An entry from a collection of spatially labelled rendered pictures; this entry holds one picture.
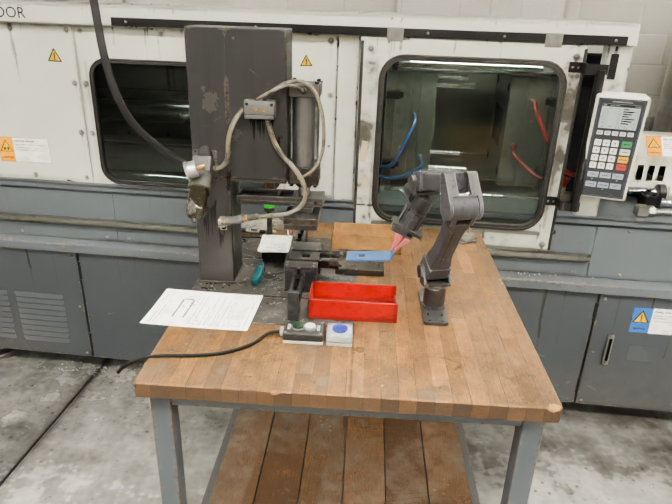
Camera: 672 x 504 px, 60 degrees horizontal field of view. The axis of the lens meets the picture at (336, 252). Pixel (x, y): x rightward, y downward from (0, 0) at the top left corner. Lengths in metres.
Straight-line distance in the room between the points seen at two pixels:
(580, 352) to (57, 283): 2.39
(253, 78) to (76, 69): 1.14
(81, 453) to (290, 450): 0.91
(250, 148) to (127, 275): 1.28
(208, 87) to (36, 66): 1.18
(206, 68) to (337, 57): 0.75
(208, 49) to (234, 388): 0.89
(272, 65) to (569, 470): 1.96
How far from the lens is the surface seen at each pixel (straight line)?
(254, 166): 1.70
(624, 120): 2.29
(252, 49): 1.65
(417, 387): 1.40
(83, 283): 2.93
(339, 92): 2.32
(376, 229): 2.16
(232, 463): 2.20
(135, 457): 2.62
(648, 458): 2.90
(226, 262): 1.83
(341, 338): 1.51
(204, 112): 1.70
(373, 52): 2.25
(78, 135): 2.71
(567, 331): 2.70
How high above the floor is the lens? 1.72
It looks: 23 degrees down
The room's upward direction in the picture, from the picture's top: 2 degrees clockwise
